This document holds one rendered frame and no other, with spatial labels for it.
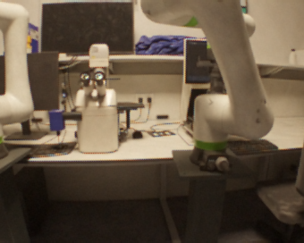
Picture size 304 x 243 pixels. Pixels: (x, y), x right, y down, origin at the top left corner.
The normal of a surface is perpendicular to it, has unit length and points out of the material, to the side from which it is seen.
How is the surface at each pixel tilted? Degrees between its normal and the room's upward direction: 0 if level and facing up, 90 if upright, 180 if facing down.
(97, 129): 91
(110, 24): 86
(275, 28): 90
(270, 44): 90
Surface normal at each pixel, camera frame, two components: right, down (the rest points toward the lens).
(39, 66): 0.12, 0.13
